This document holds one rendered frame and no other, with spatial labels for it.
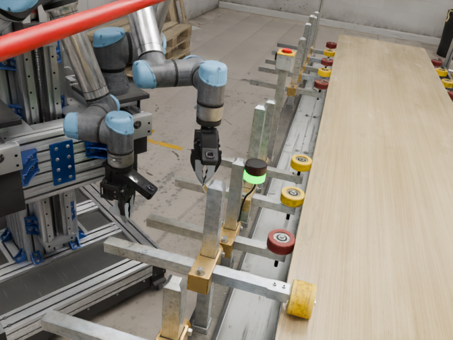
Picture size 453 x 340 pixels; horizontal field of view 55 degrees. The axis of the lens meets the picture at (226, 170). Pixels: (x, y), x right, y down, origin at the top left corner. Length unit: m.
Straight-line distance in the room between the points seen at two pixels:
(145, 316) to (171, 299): 1.40
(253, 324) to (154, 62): 0.82
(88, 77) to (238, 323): 0.86
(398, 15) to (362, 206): 7.64
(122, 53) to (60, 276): 1.04
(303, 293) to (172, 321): 0.32
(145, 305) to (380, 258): 1.30
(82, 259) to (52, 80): 0.88
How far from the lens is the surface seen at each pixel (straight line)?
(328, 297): 1.15
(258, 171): 1.19
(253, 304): 1.47
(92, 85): 1.36
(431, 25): 9.08
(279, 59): 1.85
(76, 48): 1.34
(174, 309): 0.85
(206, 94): 1.17
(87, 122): 1.27
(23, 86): 1.74
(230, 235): 1.31
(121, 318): 2.23
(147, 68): 1.20
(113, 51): 1.71
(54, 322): 0.97
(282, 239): 1.27
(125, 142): 1.25
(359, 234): 1.39
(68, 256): 2.24
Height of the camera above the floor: 1.69
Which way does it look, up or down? 30 degrees down
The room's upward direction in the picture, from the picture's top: 7 degrees clockwise
